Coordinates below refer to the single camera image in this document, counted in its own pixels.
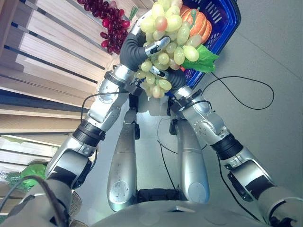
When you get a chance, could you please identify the green grape bunch with leaf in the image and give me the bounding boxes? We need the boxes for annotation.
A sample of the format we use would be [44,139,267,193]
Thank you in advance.
[134,0,220,99]

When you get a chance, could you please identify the woven wicker basket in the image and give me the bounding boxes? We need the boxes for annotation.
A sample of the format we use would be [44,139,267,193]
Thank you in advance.
[70,190,82,223]

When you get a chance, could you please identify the green leafy vegetable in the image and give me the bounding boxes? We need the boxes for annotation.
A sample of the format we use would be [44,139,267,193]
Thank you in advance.
[4,163,47,192]

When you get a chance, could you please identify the long black floor cable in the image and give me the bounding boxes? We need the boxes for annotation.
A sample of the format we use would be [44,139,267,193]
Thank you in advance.
[203,72,275,111]

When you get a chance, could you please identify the black shoulder cable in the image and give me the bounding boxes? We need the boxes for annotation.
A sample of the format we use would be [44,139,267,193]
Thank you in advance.
[0,175,71,227]

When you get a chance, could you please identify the orange pumpkin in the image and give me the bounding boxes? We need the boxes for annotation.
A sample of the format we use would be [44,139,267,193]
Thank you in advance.
[179,6,213,44]

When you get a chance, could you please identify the wooden slatted shelf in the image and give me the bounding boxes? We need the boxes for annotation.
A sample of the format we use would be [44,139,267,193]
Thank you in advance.
[0,0,154,215]

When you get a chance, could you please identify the green vegetable stalks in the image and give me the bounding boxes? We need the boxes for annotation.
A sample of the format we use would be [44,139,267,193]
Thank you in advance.
[129,6,140,19]

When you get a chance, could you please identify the red grape bunch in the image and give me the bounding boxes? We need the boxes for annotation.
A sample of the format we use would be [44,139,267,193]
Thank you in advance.
[77,0,132,55]

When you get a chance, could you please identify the silver robot leg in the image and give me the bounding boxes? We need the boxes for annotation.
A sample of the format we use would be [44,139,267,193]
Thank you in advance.
[106,93,141,212]
[167,99,210,205]

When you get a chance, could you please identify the silver left robot leg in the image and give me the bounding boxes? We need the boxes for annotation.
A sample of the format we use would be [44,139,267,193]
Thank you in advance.
[106,93,141,212]

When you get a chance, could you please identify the blue plastic shopping basket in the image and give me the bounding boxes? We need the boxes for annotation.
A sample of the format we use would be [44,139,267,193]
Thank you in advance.
[181,0,242,88]

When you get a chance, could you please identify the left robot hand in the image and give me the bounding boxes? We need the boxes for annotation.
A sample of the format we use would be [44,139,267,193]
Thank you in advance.
[119,10,171,71]

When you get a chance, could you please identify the silver right robot leg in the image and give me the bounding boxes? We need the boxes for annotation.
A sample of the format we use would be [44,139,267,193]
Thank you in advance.
[167,99,210,205]

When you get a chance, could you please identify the thin black cable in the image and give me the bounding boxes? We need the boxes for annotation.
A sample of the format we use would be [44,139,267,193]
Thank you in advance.
[157,117,178,191]

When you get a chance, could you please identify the grey robot torso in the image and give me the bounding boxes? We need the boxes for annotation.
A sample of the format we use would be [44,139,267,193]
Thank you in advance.
[89,188,269,227]

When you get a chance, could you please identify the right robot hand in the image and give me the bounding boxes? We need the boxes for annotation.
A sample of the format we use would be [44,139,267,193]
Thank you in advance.
[150,66,188,91]

